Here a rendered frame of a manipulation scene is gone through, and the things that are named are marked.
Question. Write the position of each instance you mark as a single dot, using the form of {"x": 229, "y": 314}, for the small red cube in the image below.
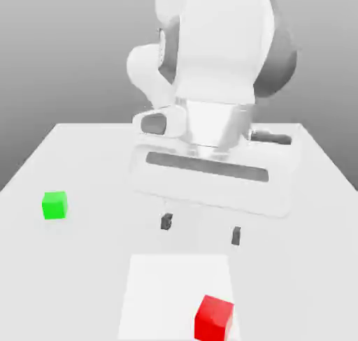
{"x": 214, "y": 318}

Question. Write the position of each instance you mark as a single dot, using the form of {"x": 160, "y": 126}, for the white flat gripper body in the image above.
{"x": 207, "y": 188}

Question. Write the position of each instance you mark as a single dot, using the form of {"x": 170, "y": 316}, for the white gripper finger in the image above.
{"x": 236, "y": 236}
{"x": 166, "y": 221}

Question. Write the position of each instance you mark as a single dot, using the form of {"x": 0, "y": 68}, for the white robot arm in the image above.
{"x": 221, "y": 53}

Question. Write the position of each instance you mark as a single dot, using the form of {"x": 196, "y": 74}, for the small green cube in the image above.
{"x": 54, "y": 206}

